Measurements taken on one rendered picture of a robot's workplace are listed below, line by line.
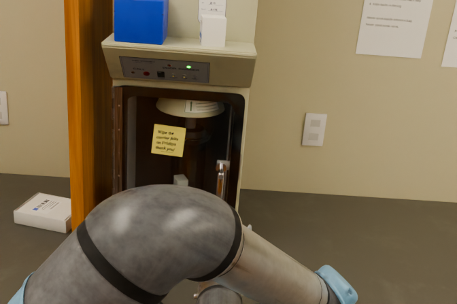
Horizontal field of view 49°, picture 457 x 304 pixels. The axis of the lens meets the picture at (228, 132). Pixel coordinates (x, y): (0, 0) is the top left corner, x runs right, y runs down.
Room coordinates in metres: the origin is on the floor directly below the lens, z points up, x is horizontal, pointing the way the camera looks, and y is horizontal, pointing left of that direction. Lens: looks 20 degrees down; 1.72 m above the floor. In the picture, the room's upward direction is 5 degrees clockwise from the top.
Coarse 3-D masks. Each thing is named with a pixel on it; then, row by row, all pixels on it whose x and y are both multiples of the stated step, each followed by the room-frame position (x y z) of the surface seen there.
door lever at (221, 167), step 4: (220, 164) 1.13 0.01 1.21; (216, 168) 1.13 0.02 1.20; (220, 168) 1.12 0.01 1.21; (224, 168) 1.13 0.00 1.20; (220, 172) 1.09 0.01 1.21; (220, 176) 1.08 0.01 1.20; (220, 180) 1.09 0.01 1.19; (220, 184) 1.09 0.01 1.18; (216, 188) 1.09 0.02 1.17; (220, 188) 1.09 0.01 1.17; (216, 192) 1.09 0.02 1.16; (220, 192) 1.09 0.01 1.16; (220, 196) 1.09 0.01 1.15
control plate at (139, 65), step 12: (120, 60) 1.06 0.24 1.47; (132, 60) 1.05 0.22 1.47; (144, 60) 1.05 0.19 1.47; (156, 60) 1.05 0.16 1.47; (168, 60) 1.05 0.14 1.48; (156, 72) 1.09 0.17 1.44; (168, 72) 1.09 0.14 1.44; (180, 72) 1.08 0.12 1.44; (192, 72) 1.08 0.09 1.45; (204, 72) 1.08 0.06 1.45
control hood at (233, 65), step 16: (112, 48) 1.03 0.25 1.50; (128, 48) 1.03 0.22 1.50; (144, 48) 1.03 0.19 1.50; (160, 48) 1.03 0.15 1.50; (176, 48) 1.03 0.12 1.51; (192, 48) 1.03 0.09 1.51; (208, 48) 1.04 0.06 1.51; (224, 48) 1.06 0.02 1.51; (240, 48) 1.07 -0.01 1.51; (112, 64) 1.07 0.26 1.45; (224, 64) 1.06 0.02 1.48; (240, 64) 1.05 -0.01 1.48; (160, 80) 1.11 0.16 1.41; (224, 80) 1.10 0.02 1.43; (240, 80) 1.10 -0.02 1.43
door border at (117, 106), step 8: (120, 88) 1.13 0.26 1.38; (120, 96) 1.13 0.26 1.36; (112, 104) 1.12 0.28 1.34; (120, 104) 1.13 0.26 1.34; (120, 112) 1.13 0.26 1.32; (112, 120) 1.12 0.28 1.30; (120, 120) 1.13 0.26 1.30; (112, 128) 1.12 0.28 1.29; (120, 128) 1.13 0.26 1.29; (120, 136) 1.13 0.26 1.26; (112, 144) 1.12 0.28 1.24; (120, 144) 1.13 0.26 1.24; (120, 152) 1.13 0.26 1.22; (112, 160) 1.12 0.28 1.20; (120, 160) 1.13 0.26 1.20; (112, 168) 1.12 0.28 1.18; (120, 168) 1.13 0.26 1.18; (120, 176) 1.13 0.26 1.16; (112, 184) 1.12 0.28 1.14; (120, 184) 1.13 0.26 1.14
